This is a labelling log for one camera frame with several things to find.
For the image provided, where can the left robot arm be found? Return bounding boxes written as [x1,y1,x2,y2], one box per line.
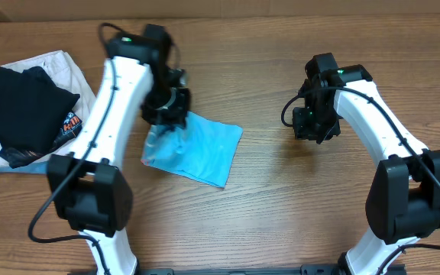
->
[27,23,191,274]

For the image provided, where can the light blue bottom garment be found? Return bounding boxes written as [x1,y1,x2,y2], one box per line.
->
[0,162,47,174]

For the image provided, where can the beige folded garment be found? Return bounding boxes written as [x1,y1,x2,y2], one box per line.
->
[0,50,96,167]

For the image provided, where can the light blue t-shirt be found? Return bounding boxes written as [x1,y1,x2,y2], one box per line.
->
[141,112,243,188]

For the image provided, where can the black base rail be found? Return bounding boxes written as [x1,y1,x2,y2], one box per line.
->
[135,263,406,275]

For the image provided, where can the black folded garment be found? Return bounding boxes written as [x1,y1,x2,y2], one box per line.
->
[0,66,82,168]

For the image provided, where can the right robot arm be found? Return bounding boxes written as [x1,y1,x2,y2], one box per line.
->
[292,60,440,274]

